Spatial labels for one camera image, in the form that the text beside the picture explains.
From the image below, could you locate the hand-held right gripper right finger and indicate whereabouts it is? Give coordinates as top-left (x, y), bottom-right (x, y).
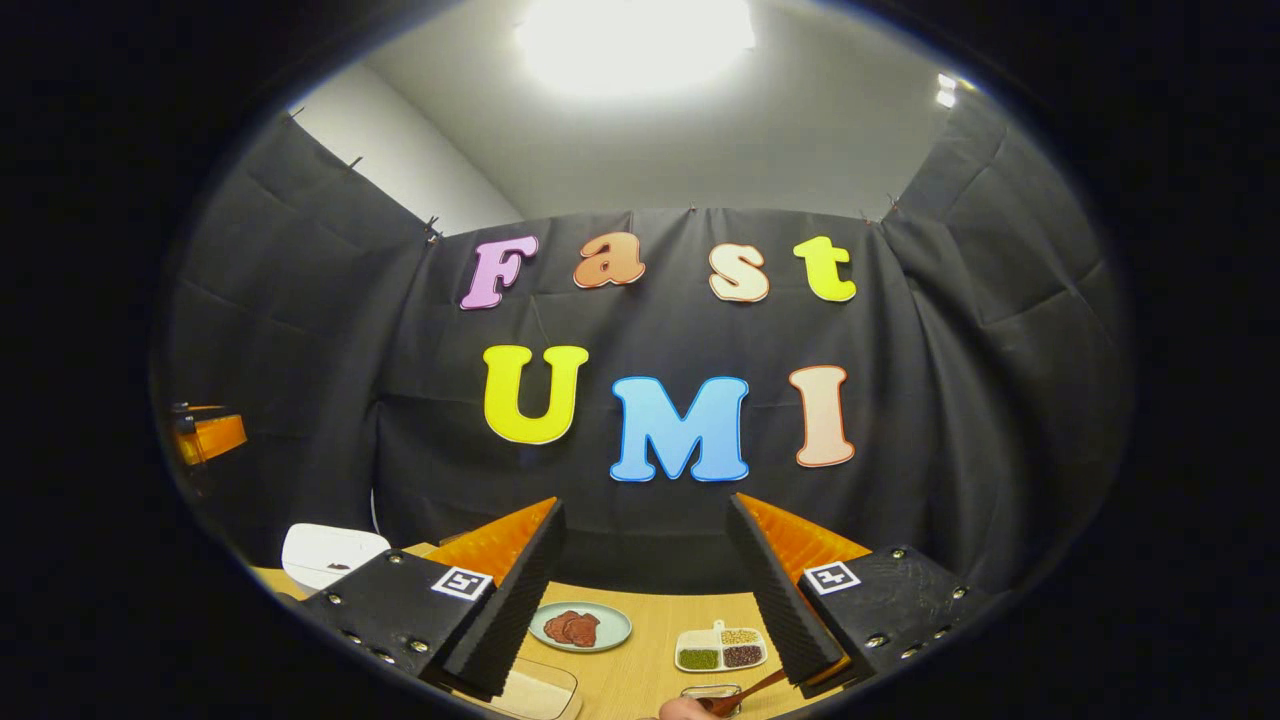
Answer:
top-left (722, 492), bottom-right (991, 699)

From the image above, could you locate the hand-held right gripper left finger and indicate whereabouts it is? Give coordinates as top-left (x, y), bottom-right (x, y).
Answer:
top-left (300, 497), bottom-right (569, 701)

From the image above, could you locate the white divided rice dish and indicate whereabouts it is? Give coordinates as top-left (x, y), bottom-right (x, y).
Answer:
top-left (674, 620), bottom-right (769, 673)

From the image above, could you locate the brown wooden spoon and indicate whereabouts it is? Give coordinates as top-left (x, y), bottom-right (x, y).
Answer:
top-left (700, 668), bottom-right (791, 717)

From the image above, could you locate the white rice cooker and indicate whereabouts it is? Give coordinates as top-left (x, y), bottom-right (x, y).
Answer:
top-left (281, 523), bottom-right (393, 593)

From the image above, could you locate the pale green plate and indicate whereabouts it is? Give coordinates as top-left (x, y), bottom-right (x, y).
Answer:
top-left (528, 601), bottom-right (633, 654)

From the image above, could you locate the large ceiling light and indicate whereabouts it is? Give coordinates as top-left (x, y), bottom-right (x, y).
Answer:
top-left (515, 0), bottom-right (758, 101)

